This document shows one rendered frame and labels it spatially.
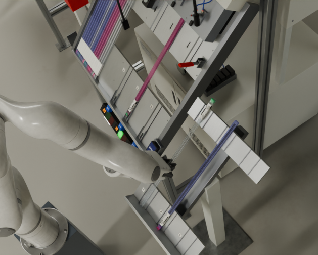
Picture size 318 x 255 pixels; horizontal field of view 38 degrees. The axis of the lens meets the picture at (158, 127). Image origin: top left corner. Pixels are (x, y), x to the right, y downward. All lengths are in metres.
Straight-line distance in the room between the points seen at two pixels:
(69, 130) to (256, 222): 1.50
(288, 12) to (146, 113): 0.64
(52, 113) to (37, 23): 2.37
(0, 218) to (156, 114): 0.70
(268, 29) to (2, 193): 0.96
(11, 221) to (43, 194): 1.27
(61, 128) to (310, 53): 1.35
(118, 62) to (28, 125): 0.90
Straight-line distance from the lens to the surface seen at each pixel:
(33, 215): 1.60
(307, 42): 2.20
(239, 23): 1.50
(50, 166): 2.75
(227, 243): 2.39
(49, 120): 1.09
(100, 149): 1.22
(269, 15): 1.51
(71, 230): 1.79
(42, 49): 3.26
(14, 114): 1.11
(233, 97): 2.01
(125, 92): 1.89
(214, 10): 1.50
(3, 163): 1.12
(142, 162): 1.28
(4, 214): 1.41
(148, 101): 1.79
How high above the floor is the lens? 2.33
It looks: 60 degrees down
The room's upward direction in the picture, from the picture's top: 18 degrees counter-clockwise
